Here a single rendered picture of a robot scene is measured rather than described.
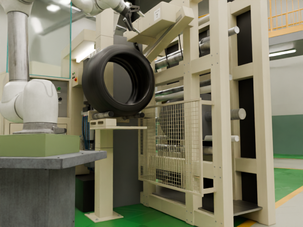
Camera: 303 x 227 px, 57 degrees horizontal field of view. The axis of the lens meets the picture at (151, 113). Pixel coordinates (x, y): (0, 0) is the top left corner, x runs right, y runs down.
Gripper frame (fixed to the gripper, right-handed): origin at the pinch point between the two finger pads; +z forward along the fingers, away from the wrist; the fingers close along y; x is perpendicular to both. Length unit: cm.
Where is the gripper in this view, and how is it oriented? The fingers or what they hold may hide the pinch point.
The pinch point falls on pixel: (140, 24)
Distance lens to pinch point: 219.5
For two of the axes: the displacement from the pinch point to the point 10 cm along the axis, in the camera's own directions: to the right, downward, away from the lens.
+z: 6.3, 3.2, 7.1
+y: 2.8, -9.4, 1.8
